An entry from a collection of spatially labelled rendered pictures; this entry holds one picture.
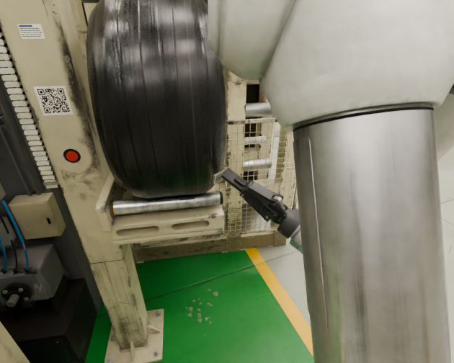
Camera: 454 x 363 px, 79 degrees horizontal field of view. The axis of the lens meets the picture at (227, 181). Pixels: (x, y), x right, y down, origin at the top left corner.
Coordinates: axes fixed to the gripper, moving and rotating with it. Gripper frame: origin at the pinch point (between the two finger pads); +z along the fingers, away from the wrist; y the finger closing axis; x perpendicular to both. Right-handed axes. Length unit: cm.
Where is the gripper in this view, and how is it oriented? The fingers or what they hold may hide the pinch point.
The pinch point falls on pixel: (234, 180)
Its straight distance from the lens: 73.6
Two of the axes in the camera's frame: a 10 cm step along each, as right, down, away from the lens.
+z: -7.7, -5.9, 2.5
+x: 6.3, -6.5, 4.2
